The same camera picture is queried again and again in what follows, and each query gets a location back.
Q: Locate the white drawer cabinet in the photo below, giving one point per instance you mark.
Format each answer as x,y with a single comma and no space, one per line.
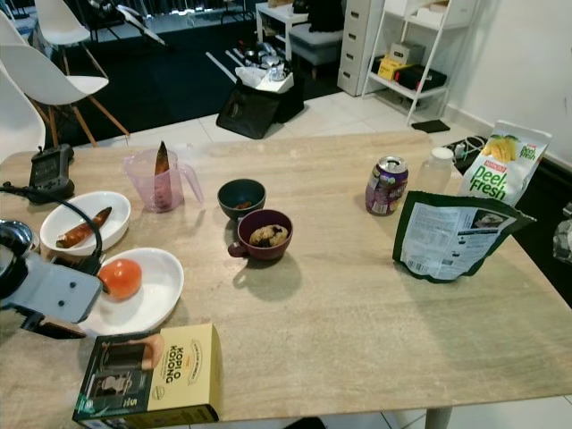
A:
357,45

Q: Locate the small beige box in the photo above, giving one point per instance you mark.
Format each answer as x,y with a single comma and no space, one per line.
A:
407,53

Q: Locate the dark teal bowl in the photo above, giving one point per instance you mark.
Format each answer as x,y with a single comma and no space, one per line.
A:
241,198

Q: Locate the white oval bowl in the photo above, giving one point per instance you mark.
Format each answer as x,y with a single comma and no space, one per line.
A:
118,228
161,290

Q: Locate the white side table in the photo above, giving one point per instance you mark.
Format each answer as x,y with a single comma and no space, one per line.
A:
273,13

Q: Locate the brown pointed root piece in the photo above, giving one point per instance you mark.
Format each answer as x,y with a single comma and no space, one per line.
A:
162,161

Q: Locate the beige wooden table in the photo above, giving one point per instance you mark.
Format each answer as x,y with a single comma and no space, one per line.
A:
322,322

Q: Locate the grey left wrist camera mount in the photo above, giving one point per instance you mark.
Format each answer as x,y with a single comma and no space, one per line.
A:
63,290

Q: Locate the dark green pouch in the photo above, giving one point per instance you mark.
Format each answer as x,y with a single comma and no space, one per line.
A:
447,241

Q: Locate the red tomato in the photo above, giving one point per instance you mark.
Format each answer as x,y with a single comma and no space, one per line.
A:
121,279

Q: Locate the orange sweet potato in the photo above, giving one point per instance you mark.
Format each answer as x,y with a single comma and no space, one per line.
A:
83,230

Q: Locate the grey ottoman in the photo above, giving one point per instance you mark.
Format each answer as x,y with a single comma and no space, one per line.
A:
317,45

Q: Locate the clear bottle white cap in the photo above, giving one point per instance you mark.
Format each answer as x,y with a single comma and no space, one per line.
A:
436,172

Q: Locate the black bin white liner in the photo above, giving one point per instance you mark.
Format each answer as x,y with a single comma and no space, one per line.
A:
250,112

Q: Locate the white shelf unit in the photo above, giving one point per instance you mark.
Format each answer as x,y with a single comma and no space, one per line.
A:
402,95

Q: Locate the maroon mug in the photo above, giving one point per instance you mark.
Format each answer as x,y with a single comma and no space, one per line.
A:
264,253

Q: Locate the brown muffin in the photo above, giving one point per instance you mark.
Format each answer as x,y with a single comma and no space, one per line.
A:
268,235

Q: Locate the white shell chair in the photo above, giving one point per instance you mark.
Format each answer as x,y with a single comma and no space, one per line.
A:
67,22
45,80
9,27
18,116

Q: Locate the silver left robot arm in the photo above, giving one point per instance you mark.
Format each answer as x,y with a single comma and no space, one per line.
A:
13,259

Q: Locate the yellow black coffee box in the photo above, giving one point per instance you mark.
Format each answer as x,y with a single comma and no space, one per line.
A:
179,375

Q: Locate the small black doormat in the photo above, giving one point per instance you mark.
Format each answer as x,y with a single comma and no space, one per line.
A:
431,126

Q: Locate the black floor mat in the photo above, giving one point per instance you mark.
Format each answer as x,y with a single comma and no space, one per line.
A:
170,63

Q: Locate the small yellow box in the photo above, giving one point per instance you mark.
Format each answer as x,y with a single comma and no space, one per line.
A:
391,68

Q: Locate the purple drink can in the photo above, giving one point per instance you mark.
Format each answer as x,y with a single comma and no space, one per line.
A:
386,188

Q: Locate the pink measuring jug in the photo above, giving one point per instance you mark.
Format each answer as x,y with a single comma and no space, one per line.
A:
143,183

